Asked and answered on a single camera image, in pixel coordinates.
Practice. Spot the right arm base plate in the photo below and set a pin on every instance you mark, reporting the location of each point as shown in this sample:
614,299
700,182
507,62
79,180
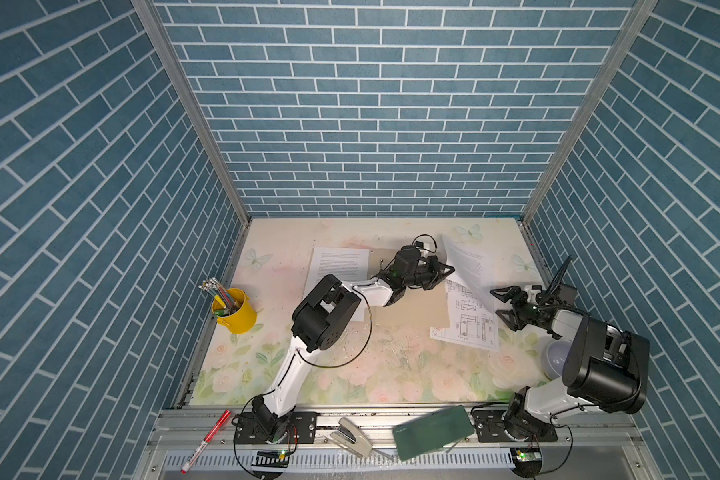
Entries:
495,425

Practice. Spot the grey stapler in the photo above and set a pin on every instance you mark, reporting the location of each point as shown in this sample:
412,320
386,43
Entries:
350,437

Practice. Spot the yellow pen cup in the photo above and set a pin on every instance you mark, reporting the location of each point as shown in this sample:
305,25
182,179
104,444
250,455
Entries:
242,318

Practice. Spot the beige cardboard folder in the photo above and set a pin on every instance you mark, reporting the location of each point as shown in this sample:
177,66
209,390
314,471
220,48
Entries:
417,308

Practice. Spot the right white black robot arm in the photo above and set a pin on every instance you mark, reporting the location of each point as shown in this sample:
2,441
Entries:
606,368

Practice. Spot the coloured pens bundle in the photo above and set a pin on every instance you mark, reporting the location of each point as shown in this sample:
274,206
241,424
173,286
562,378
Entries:
228,305

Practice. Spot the lilac ceramic cup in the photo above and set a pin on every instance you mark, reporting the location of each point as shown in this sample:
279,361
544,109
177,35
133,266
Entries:
553,358

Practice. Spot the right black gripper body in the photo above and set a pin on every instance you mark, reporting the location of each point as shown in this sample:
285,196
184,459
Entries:
524,312

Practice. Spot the red marker pen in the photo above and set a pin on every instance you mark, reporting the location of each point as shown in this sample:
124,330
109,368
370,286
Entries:
219,424

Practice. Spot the printed text paper sheet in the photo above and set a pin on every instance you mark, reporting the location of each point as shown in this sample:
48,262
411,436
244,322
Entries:
346,264

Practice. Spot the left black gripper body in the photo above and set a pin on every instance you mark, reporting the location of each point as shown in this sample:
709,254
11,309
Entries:
424,274

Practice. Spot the diagram paper sheet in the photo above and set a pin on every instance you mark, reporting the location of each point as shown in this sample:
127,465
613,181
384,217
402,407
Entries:
470,323

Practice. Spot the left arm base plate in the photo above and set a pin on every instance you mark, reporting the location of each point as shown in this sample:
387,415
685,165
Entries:
249,432

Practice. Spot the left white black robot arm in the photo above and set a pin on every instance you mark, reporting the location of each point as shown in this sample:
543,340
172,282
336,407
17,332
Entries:
322,317

